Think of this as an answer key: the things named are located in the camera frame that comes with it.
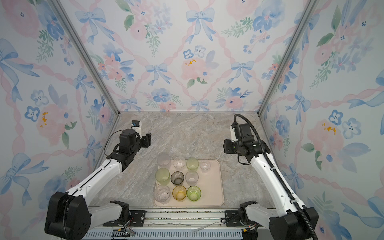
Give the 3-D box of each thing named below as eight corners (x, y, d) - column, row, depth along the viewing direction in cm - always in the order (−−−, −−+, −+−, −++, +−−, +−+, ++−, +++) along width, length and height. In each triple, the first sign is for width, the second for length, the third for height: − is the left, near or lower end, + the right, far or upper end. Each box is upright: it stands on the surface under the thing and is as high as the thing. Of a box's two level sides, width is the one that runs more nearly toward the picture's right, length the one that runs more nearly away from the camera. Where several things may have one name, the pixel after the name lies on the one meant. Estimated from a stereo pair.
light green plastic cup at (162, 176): (155, 185, 86) (152, 179, 80) (157, 174, 90) (154, 168, 84) (170, 185, 86) (168, 179, 80) (171, 174, 91) (170, 168, 84)
